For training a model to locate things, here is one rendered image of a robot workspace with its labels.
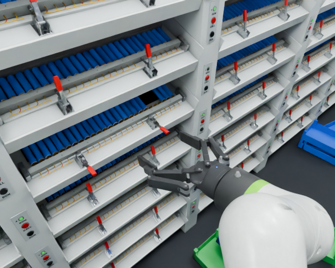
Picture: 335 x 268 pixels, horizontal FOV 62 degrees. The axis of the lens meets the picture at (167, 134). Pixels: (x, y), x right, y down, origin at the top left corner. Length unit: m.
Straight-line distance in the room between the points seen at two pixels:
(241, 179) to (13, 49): 0.49
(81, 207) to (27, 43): 0.58
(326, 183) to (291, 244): 1.86
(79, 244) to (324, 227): 0.89
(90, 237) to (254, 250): 0.89
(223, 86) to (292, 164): 1.21
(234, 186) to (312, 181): 1.69
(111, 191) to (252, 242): 0.74
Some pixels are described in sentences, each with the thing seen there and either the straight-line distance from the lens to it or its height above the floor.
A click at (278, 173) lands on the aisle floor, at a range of 2.15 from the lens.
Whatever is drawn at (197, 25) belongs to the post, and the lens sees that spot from 0.91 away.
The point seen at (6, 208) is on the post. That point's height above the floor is 0.91.
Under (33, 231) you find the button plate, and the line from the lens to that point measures 0.93.
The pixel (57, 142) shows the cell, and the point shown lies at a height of 0.96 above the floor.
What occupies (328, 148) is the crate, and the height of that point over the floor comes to 0.12.
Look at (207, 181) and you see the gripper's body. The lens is 0.56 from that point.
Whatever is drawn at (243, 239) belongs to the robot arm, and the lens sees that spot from 0.36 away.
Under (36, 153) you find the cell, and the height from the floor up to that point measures 0.96.
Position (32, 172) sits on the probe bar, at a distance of 0.84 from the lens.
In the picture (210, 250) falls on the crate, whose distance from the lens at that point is 1.70.
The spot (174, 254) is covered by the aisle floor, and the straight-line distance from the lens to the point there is 1.68.
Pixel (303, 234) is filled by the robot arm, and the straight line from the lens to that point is 0.39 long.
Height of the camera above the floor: 1.52
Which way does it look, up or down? 42 degrees down
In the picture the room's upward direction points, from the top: straight up
